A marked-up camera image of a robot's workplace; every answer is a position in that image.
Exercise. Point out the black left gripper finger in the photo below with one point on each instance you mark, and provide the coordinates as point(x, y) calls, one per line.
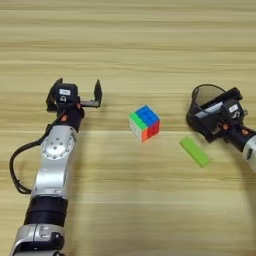
point(51, 98)
point(98, 95)

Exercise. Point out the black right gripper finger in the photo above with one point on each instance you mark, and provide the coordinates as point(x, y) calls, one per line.
point(210, 136)

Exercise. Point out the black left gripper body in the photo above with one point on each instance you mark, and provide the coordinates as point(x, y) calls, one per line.
point(71, 116)

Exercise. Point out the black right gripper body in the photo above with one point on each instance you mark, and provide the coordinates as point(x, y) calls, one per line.
point(236, 133)

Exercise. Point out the green rectangular block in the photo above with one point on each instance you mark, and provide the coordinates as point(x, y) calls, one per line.
point(195, 151)

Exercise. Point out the black mesh pen cup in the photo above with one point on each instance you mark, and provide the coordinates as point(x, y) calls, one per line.
point(206, 95)

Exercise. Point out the multicolour puzzle cube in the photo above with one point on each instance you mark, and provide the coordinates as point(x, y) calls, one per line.
point(146, 120)

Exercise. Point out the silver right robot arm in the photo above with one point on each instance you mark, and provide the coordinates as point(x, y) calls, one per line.
point(251, 153)

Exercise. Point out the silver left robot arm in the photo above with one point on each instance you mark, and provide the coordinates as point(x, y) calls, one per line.
point(55, 166)

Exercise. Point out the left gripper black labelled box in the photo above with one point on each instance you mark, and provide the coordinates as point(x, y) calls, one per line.
point(66, 95)

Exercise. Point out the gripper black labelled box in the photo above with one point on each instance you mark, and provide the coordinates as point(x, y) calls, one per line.
point(233, 110)
point(66, 95)

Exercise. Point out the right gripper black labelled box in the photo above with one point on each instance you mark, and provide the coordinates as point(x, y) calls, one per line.
point(233, 110)

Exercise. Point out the black marker with white label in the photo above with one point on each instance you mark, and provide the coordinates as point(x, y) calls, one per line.
point(210, 110)

